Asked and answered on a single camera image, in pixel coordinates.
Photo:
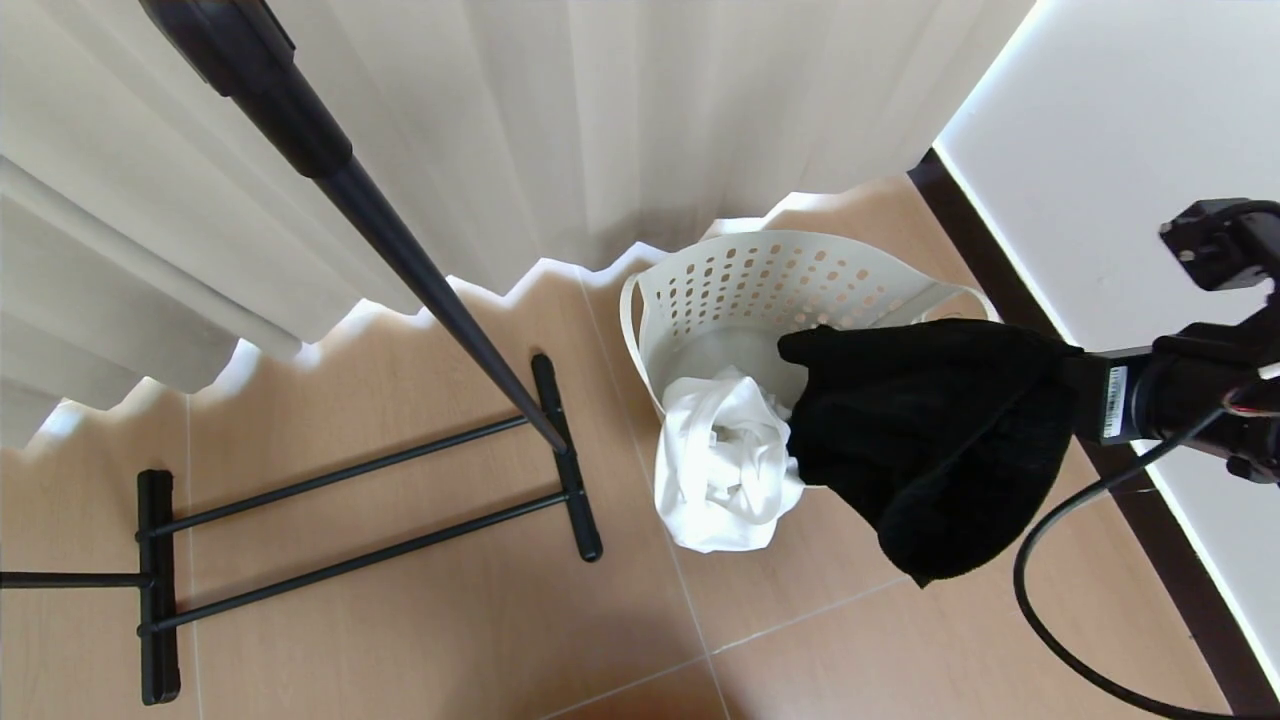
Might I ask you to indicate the white garment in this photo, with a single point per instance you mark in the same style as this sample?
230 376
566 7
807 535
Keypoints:
725 470

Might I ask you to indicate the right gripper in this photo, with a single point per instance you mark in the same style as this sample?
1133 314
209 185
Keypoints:
1180 400

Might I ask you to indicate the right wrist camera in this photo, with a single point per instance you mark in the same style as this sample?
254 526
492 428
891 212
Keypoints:
1215 240

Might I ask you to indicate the black shorts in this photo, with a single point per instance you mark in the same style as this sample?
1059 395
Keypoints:
930 440

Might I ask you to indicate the white laundry basket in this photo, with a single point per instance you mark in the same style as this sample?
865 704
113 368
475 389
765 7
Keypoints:
740 290

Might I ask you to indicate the black clothes rack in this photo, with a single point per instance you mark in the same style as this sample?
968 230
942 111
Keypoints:
300 120

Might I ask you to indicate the beige curtain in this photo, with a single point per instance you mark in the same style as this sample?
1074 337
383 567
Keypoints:
600 100

